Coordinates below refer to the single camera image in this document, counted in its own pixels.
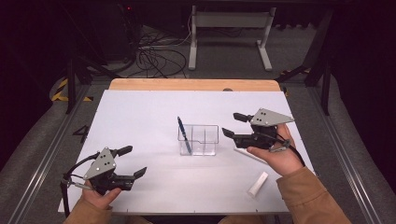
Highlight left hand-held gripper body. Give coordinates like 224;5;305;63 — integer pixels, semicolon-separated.
82;147;135;196

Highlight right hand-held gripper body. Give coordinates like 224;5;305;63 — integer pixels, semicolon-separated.
233;107;295;150

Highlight clear plastic pen holder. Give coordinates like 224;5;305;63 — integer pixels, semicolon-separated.
177;124;219;157

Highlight blue pen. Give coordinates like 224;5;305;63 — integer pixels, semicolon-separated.
177;116;193;156

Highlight short white tube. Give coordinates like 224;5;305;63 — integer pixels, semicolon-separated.
247;171;269;199

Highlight person's left hand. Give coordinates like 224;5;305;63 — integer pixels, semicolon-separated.
81;186;123;211

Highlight person's right hand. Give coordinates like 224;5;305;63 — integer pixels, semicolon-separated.
246;123;305;177

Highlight white table sheet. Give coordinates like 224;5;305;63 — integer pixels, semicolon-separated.
58;90;316;215

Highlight black metal stand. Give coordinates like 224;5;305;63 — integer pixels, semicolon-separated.
275;8;333;117
64;55;123;115

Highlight yellow black hazard tape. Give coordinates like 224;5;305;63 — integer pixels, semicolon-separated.
50;77;94;103

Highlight person's right leg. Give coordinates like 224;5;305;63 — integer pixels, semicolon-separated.
217;215;265;224

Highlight black equipment box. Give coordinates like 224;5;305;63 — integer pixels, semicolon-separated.
88;0;138;63

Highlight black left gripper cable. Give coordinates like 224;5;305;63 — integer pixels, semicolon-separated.
60;152;101;218

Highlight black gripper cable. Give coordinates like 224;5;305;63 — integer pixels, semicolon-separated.
269;133;306;168
60;152;101;218

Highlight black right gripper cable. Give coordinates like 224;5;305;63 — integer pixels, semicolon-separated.
269;133;306;168

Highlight aluminium floor rail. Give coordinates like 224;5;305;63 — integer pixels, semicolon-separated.
306;87;385;224
7;85;92;224

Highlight bundle of black floor cables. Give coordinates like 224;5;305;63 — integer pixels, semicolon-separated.
124;27;190;79

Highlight white metal desk frame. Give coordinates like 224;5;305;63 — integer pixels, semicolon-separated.
188;5;277;72

